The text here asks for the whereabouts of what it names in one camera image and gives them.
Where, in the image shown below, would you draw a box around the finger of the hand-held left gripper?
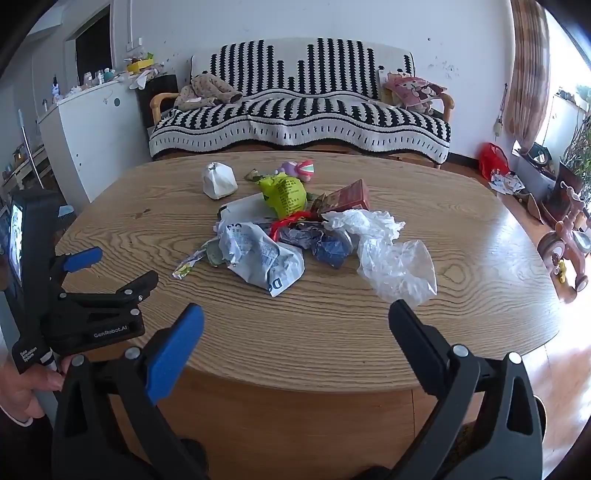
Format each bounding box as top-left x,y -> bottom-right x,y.
52,246 -> 103,278
58,270 -> 160,324

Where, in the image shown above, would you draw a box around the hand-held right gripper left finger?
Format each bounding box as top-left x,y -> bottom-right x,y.
51,302 -> 208,480

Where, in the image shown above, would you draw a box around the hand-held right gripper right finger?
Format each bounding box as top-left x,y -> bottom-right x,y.
388,299 -> 548,480

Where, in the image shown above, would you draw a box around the blue wrapper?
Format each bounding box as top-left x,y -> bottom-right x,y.
311,233 -> 354,270

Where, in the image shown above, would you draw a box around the white tissue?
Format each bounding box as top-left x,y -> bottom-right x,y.
202,161 -> 239,201

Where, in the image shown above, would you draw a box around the person's left forearm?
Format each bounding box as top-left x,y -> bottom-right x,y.
0,405 -> 55,480

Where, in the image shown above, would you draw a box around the person's left hand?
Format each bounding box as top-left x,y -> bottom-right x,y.
0,356 -> 74,424

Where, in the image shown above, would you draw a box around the small green candy wrapper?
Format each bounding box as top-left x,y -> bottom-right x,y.
172,251 -> 208,280

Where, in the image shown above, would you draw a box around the clear plastic bag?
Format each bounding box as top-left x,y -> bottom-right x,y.
357,237 -> 438,308

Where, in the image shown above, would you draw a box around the low wooden shelf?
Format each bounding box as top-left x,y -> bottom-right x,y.
0,144 -> 51,193

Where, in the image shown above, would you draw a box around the wooden table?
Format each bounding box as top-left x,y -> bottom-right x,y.
54,151 -> 570,480

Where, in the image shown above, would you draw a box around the grey green wrapper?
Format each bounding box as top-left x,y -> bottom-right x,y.
204,240 -> 228,268

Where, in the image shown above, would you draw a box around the white cabinet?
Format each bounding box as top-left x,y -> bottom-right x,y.
37,80 -> 154,205

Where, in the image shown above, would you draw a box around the white blue printed mailer bag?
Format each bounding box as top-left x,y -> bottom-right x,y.
215,220 -> 306,298

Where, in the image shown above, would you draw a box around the white crumpled plastic bag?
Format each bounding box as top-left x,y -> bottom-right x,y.
322,209 -> 406,243

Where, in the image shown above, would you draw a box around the white paper sheet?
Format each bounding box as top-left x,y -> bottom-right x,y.
218,193 -> 278,223

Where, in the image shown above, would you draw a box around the silver crumpled wrapper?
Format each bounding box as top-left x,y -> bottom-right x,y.
278,225 -> 325,251

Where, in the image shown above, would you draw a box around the red brown carton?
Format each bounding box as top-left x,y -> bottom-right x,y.
310,178 -> 372,217

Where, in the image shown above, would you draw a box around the cluster of small bottles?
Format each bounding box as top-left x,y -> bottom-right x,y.
50,67 -> 117,103

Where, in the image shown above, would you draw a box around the red wrapper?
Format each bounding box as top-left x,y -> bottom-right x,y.
269,211 -> 324,241

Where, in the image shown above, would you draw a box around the brown cardboard piece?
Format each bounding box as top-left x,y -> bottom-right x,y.
516,190 -> 546,222

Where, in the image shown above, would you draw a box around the scattered papers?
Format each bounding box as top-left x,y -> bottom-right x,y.
488,170 -> 528,195

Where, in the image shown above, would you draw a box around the green snack bag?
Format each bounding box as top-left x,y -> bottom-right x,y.
257,175 -> 308,220

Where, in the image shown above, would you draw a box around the pink tricycle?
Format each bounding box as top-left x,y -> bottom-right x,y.
536,180 -> 591,305

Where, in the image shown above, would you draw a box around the red plastic bag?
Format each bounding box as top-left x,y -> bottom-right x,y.
478,142 -> 511,181

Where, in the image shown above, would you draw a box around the grey storage box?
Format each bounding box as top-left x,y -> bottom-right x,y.
512,141 -> 560,186

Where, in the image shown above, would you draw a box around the pink plush toy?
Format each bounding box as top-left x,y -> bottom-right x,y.
276,159 -> 315,182

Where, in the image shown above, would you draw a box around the beige child's garment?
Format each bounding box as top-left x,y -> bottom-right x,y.
174,74 -> 243,112

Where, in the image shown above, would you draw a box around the black white striped blanket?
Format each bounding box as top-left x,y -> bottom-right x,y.
148,41 -> 452,165

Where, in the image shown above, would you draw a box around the potted plants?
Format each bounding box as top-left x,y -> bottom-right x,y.
560,110 -> 591,195

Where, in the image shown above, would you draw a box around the pink cartoon cushion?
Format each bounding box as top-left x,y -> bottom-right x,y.
381,71 -> 448,114

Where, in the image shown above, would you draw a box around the beige patterned curtain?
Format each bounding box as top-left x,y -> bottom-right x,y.
502,0 -> 553,145

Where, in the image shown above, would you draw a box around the white mop handle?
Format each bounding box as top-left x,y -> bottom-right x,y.
17,108 -> 45,191

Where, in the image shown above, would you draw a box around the wooden frame sofa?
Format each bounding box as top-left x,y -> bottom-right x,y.
148,39 -> 456,169

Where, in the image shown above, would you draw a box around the hanging wall ornament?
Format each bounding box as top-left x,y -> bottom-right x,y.
491,83 -> 508,138

